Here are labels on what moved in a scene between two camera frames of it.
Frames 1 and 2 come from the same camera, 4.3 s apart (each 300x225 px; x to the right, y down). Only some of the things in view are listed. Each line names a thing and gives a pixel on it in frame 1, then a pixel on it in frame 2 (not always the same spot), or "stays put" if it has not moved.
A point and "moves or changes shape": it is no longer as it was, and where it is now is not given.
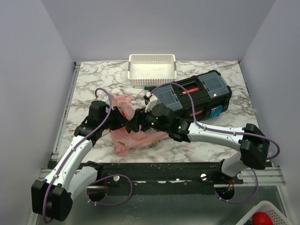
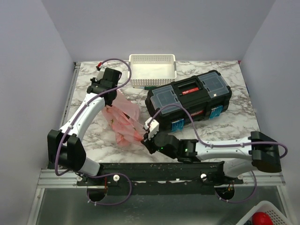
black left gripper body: (114, 122) -> (116, 93)
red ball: (261, 218) stays put
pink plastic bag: (126, 142) moves or changes shape
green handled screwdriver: (146, 87) stays put
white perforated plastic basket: (152, 69) stays put
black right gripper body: (147, 121) -> (151, 146)
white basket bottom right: (277, 217) stays put
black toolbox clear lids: (197, 97) stays put
